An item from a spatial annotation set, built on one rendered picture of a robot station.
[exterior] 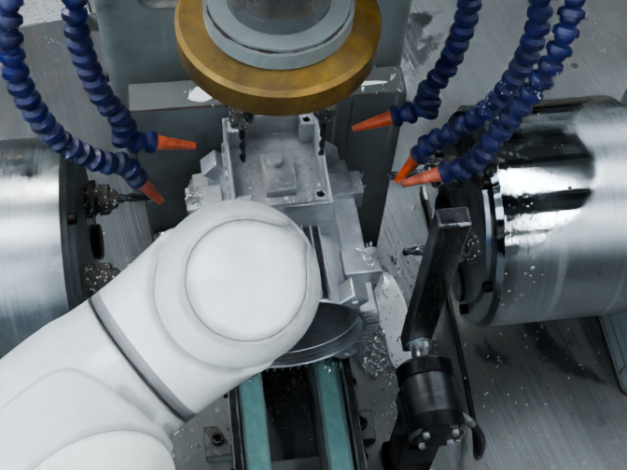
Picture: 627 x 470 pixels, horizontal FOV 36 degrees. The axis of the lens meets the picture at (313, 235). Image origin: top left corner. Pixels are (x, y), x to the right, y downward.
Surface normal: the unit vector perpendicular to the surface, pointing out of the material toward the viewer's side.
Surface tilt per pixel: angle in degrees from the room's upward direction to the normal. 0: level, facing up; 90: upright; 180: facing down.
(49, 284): 47
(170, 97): 0
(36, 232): 20
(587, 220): 39
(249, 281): 32
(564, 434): 0
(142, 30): 90
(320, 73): 0
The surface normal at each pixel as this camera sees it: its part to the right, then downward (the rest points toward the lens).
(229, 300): 0.07, 0.05
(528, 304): 0.14, 0.79
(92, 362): -0.02, -0.37
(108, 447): 0.54, -0.13
